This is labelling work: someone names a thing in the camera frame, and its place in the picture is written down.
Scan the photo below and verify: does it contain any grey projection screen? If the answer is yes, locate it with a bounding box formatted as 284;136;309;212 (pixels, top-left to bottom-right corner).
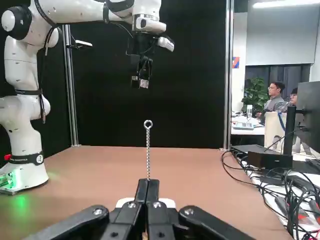
245;0;318;67

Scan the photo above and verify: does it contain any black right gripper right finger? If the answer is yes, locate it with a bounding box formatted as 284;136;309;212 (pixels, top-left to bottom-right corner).
147;178;253;240

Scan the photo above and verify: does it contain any black monitor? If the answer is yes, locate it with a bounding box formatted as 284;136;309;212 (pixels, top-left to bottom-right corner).
281;80;320;160

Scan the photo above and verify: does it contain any black flat device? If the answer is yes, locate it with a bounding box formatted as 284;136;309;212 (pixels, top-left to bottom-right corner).
231;144;270;154

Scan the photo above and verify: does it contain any aluminium frame post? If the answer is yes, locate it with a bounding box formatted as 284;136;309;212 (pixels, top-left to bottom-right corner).
61;23;81;148
223;0;235;151

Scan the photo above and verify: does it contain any clear bottle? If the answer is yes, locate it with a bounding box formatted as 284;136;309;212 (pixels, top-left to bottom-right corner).
245;104;253;124

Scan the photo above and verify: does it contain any white camera on post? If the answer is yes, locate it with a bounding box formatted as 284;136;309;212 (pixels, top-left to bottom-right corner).
74;39;93;49

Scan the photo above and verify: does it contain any white bag with blue strap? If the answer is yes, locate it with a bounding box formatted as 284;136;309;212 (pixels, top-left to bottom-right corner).
264;111;286;151

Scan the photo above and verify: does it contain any blue and white tray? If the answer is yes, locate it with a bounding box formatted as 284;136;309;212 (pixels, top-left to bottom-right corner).
232;121;255;131

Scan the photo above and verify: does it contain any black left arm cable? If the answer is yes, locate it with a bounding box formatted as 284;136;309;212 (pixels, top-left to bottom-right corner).
39;26;57;125

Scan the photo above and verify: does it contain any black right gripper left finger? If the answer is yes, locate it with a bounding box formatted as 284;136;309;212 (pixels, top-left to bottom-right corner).
23;178;149;240

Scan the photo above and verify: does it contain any black looped cable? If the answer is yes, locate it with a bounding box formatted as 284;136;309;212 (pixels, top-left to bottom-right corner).
220;149;266;187

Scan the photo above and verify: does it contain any person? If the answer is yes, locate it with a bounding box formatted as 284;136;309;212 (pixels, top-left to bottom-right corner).
286;87;300;108
254;81;288;126

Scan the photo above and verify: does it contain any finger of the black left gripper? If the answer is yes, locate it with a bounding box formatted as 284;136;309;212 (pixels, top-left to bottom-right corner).
139;56;153;89
130;57;142;89

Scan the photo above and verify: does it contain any green potted plant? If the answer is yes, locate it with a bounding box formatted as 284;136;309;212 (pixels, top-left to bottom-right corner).
240;76;270;114

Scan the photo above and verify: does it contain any black box device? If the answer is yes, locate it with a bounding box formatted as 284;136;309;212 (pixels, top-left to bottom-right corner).
246;150;294;170

